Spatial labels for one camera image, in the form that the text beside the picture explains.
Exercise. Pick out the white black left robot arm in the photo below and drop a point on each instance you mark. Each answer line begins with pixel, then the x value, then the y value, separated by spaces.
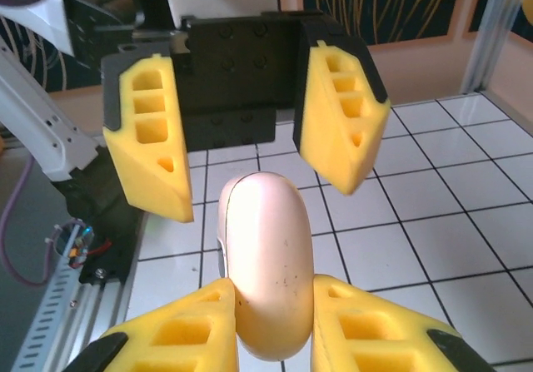
pixel 37 118

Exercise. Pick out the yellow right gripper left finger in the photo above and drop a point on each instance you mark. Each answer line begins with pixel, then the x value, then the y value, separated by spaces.
pixel 179 334

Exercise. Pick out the small circuit board with LED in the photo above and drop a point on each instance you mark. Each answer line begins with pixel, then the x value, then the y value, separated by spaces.
pixel 75 243

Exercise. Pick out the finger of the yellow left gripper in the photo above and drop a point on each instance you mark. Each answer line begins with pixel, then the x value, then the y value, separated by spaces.
pixel 333 155
pixel 141 172

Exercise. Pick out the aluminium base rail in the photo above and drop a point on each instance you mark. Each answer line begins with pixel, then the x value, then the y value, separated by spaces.
pixel 112 305

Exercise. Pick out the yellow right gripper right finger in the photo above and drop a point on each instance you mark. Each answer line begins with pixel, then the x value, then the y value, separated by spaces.
pixel 375 338

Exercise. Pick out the yellow toy figure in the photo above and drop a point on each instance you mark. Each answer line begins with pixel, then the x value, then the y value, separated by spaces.
pixel 266 243

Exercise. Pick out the aluminium frame post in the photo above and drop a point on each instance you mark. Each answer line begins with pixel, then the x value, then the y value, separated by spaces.
pixel 487 35

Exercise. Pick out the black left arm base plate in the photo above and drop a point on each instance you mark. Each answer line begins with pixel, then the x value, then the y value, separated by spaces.
pixel 112 259

